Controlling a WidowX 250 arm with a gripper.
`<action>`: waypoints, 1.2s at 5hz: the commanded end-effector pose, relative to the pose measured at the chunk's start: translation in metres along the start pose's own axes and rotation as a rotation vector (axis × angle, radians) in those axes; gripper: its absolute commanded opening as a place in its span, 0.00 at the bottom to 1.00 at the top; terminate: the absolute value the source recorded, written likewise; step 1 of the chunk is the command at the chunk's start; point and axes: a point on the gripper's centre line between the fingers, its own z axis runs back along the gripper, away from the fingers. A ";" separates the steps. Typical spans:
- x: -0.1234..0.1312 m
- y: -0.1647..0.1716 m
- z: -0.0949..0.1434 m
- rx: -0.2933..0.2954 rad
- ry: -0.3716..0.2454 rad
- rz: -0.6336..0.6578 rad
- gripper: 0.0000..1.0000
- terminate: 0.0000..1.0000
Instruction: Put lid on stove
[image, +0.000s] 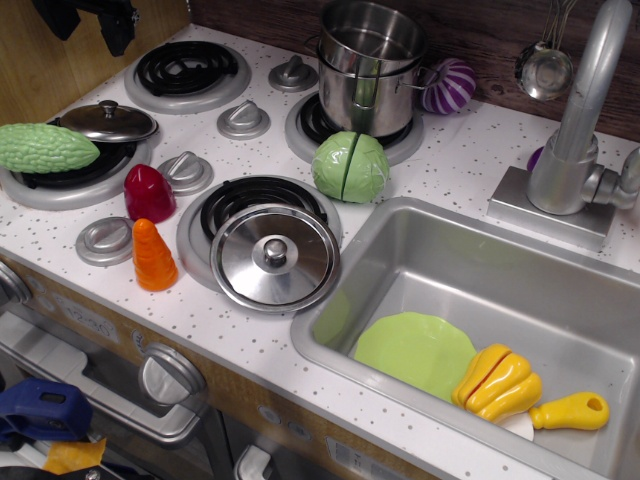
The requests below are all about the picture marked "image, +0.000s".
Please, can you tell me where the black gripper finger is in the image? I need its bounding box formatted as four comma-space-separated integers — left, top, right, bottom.
32, 0, 80, 41
98, 9, 139, 57

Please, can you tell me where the small steel pot lid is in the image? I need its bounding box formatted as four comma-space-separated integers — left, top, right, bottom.
59, 100, 158, 143

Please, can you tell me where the back left stove burner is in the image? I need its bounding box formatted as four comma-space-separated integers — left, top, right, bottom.
124, 40, 251, 115

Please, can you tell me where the stove burner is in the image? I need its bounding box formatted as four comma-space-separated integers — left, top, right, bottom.
176, 175, 342, 293
1, 118, 150, 211
124, 40, 251, 115
285, 93, 424, 166

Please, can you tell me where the front left stove burner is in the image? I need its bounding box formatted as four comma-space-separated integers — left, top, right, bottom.
1, 118, 150, 211

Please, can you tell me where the front right stove burner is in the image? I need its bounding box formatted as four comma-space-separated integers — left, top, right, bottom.
176, 175, 342, 293

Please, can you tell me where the back right stove burner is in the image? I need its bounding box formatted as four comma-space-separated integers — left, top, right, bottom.
285, 93, 424, 166

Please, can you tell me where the large steel pot lid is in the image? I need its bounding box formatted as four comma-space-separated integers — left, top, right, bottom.
210, 203, 340, 313

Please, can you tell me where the green toy bitter melon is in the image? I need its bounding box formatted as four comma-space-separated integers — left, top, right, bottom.
1, 123, 100, 174

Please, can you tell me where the silver knob middle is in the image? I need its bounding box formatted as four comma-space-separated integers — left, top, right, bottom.
216, 100, 271, 141

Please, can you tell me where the silver knob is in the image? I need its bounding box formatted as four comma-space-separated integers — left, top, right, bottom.
268, 55, 318, 93
216, 100, 271, 141
158, 151, 214, 196
75, 217, 133, 267

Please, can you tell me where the silver knob centre left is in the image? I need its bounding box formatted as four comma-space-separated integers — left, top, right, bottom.
158, 151, 214, 196

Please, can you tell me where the dark red toy pepper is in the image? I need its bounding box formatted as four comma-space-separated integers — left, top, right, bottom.
124, 164, 177, 223

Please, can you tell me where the silver knob back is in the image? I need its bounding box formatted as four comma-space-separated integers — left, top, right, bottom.
268, 55, 318, 93

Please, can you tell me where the silver knob front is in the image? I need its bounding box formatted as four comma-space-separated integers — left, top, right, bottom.
75, 217, 133, 267

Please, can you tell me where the inner steel pot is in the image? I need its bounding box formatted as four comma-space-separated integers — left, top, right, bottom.
317, 1, 427, 77

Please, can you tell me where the orange toy carrot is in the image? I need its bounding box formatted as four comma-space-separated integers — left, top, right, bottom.
132, 218, 179, 292

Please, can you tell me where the green toy cabbage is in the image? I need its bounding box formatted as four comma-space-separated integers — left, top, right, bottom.
311, 131, 390, 204

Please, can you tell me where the large steel pot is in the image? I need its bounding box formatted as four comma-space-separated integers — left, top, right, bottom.
313, 35, 443, 137

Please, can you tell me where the purple striped toy onion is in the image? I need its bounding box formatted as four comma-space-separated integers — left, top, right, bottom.
419, 58, 476, 115

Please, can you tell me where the silver oven dial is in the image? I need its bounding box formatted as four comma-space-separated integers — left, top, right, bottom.
138, 342, 206, 406

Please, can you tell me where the blue clamp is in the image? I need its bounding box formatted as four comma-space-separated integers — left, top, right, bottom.
1, 377, 93, 441

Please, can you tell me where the hanging steel spoon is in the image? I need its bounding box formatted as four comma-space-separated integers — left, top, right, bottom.
514, 1, 576, 101

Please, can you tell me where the purple toy behind faucet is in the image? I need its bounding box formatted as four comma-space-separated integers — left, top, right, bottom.
526, 147, 544, 172

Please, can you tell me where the yellow tape piece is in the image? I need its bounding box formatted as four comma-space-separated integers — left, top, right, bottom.
43, 439, 107, 475

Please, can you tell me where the green plastic plate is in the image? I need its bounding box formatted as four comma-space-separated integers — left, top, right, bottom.
353, 312, 476, 402

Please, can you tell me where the silver toy faucet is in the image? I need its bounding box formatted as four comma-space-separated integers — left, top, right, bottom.
487, 1, 639, 251

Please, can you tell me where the silver sink basin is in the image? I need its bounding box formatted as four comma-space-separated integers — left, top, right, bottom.
291, 198, 639, 479

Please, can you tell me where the silver oven door handle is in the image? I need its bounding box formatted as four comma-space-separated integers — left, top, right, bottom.
1, 312, 201, 448

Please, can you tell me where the yellow handled toy knife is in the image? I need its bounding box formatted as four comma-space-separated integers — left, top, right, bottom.
497, 392, 610, 441

